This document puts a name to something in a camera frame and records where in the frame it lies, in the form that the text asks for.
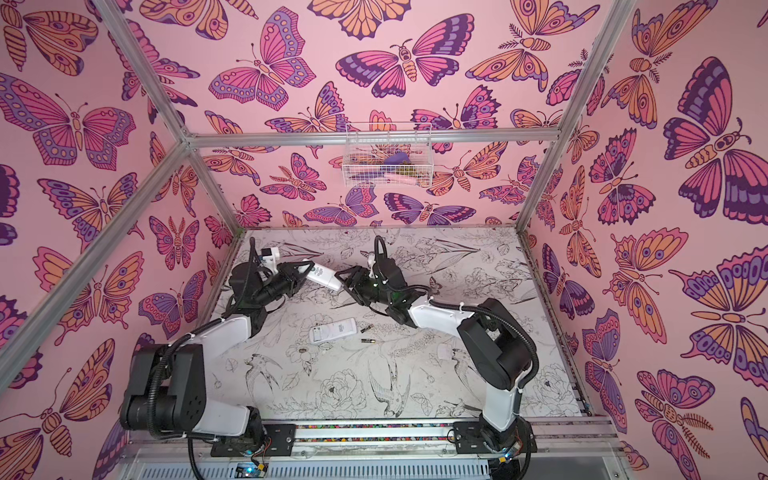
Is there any white wire basket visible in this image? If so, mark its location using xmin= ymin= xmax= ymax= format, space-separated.
xmin=340 ymin=122 xmax=434 ymax=189

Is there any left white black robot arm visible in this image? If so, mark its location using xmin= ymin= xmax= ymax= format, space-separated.
xmin=119 ymin=260 xmax=315 ymax=444

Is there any white remote with display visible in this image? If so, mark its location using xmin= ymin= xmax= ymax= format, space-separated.
xmin=309 ymin=318 xmax=358 ymax=344

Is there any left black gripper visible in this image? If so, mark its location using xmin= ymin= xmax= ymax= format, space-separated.
xmin=252 ymin=261 xmax=313 ymax=310

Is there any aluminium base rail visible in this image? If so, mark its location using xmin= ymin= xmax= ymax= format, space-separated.
xmin=115 ymin=417 xmax=630 ymax=479

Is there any purple object in basket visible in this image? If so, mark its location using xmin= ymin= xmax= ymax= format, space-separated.
xmin=382 ymin=151 xmax=411 ymax=169

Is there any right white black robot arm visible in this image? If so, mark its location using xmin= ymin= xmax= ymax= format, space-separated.
xmin=335 ymin=254 xmax=540 ymax=454

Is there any white battery cover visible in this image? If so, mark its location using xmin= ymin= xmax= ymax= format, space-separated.
xmin=437 ymin=343 xmax=453 ymax=361

